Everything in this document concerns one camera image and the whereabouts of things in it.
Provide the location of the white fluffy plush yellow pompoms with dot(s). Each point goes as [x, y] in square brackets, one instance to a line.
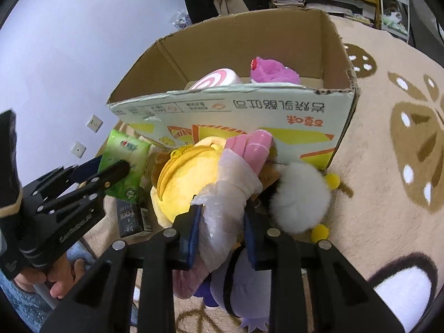
[300, 201]

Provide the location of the purple pink plush toy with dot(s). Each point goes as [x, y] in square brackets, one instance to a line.
[274, 71]

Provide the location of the person's leg in jeans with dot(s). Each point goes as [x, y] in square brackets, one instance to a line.
[20, 308]

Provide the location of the small black box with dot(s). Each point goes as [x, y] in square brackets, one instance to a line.
[133, 216]

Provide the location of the pink swirl plush toy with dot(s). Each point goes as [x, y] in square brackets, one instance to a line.
[215, 79]

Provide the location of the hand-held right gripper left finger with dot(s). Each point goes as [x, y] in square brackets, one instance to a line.
[189, 242]

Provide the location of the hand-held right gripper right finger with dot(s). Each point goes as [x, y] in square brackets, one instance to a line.
[251, 244]

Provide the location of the printed cardboard box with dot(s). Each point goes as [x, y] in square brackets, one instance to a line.
[263, 121]

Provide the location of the stack of books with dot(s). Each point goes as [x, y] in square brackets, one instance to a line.
[288, 0]

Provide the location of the clear printed plastic bag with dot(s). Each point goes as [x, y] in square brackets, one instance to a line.
[181, 19]

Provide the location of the person's left hand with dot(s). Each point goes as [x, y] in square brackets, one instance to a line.
[60, 272]

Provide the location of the yellow round plush toy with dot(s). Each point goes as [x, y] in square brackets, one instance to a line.
[187, 180]

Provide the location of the white metal rack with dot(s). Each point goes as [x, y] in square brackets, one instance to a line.
[395, 10]

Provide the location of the purple and white plush toy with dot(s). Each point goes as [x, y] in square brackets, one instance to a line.
[248, 291]

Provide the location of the beige patterned rug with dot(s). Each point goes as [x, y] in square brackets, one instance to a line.
[381, 187]

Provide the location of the green snack packet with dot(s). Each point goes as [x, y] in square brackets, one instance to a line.
[126, 152]

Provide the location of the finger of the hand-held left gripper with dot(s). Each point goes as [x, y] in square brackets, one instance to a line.
[114, 175]
[86, 170]

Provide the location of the white wall socket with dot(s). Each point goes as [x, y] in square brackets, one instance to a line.
[94, 123]
[78, 150]

